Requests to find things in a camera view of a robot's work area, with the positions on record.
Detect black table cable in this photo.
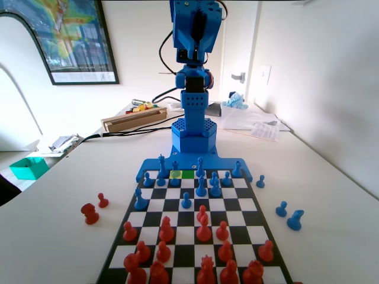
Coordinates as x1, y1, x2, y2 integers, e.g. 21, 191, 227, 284
77, 117, 177, 146
102, 124, 174, 138

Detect red chess bishop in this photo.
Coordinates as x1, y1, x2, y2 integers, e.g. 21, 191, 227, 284
158, 215, 175, 243
219, 259, 239, 284

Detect printed paper sheet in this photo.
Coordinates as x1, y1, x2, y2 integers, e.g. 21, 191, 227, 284
250, 120, 281, 143

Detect black framed map poster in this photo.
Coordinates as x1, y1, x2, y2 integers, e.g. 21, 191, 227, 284
0, 0, 120, 86

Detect blue chess bishop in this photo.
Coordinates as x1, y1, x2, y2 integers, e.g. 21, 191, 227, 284
134, 187, 148, 211
195, 175, 207, 198

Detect blue chess king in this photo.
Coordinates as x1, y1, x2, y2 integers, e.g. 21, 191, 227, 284
156, 153, 168, 180

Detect blue chess queen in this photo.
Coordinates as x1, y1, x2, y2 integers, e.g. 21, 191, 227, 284
195, 157, 207, 178

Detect crumpled grey white packaging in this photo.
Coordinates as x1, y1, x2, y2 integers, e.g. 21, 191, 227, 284
49, 133, 85, 153

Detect teal plastic box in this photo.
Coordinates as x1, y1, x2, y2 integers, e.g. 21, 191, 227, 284
8, 156, 49, 180

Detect red chess queen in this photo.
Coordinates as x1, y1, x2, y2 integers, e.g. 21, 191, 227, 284
196, 256, 216, 284

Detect dark grey pad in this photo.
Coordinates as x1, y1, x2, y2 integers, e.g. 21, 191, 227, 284
206, 102, 223, 117

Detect red white servo wire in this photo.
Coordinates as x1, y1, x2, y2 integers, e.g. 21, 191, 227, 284
219, 1, 230, 23

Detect black and white chessboard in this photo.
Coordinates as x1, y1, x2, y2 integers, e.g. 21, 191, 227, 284
95, 168, 294, 284

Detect blue chess knight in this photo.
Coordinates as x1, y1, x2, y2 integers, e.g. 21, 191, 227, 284
209, 177, 221, 198
286, 209, 305, 231

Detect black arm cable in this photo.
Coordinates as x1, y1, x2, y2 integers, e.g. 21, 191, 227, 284
152, 29, 181, 104

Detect blue fuzzy toy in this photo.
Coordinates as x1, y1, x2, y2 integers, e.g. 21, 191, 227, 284
221, 91, 249, 110

